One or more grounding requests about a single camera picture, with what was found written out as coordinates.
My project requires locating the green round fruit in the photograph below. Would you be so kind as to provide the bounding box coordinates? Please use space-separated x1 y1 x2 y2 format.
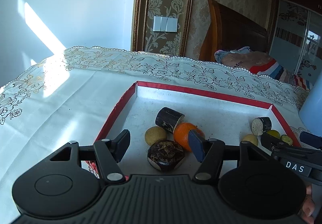
266 130 281 139

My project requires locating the orange tangerine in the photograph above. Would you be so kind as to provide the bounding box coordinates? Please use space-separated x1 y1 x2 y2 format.
173 122 205 152

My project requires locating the person's right hand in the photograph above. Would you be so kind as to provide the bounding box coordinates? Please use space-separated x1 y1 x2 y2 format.
301 185 315 224

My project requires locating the green cucumber piece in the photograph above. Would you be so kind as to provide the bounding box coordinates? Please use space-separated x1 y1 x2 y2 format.
281 135 293 146

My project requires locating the white electric kettle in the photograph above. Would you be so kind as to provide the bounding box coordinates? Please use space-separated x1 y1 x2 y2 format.
299 81 321 136

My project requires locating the dark cylinder white cut end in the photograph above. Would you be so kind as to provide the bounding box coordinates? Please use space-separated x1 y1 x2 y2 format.
251 117 272 136

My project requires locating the yellow-brown small round fruit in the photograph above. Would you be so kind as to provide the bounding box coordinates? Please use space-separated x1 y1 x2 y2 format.
242 134 259 146

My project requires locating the dark round root piece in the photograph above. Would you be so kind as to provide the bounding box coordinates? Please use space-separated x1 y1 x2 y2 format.
147 140 186 172

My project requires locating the small tan fruit left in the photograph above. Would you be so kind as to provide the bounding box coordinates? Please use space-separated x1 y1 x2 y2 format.
145 126 167 146

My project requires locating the dark cylinder piece left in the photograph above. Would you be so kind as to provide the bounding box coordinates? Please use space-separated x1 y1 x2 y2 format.
155 107 185 134

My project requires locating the red shallow box tray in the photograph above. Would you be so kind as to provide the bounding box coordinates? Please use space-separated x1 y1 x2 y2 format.
97 81 300 176

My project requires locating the white embroidered lace tablecloth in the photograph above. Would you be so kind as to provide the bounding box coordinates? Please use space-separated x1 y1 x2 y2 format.
1 46 308 223

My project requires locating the striped pillow bedding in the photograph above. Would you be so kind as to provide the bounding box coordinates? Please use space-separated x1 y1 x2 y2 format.
214 46 313 91

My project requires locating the sliding wardrobe mirror door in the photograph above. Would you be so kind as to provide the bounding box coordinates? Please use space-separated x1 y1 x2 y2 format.
270 0 321 84

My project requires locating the wooden bed headboard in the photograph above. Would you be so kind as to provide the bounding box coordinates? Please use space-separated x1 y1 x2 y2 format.
199 0 268 62

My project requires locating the white wall light switch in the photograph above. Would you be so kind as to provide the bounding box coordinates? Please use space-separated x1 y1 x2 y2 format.
152 16 178 32

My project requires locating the gilded wall panel frame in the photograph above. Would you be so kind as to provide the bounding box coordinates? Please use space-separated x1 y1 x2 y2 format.
131 0 192 56

